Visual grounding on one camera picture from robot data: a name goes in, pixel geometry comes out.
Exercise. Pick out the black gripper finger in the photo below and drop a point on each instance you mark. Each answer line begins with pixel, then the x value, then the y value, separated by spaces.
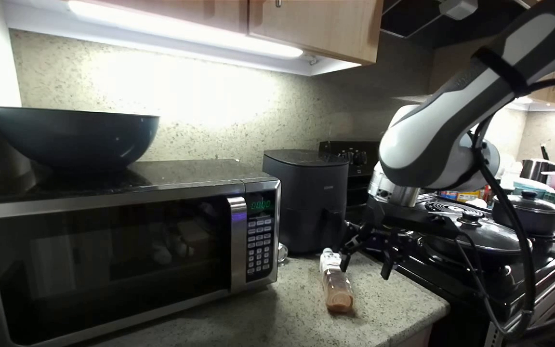
pixel 347 249
pixel 390 261

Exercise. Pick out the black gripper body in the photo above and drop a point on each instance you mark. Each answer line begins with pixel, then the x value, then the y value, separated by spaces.
pixel 399 236

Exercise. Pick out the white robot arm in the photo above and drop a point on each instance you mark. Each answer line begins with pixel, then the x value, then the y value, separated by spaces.
pixel 440 143

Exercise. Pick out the black kitchen stove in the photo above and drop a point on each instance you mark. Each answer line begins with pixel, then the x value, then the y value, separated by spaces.
pixel 492 303

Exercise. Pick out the black pot with lid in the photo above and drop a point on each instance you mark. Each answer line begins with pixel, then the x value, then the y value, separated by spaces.
pixel 536 214

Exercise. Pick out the wooden upper cabinet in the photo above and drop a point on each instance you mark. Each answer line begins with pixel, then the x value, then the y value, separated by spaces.
pixel 343 29

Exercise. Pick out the stainless steel microwave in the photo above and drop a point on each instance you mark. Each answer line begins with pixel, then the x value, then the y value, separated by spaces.
pixel 85 259

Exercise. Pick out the dark blue bowl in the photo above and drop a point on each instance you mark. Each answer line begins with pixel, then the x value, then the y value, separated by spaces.
pixel 77 139

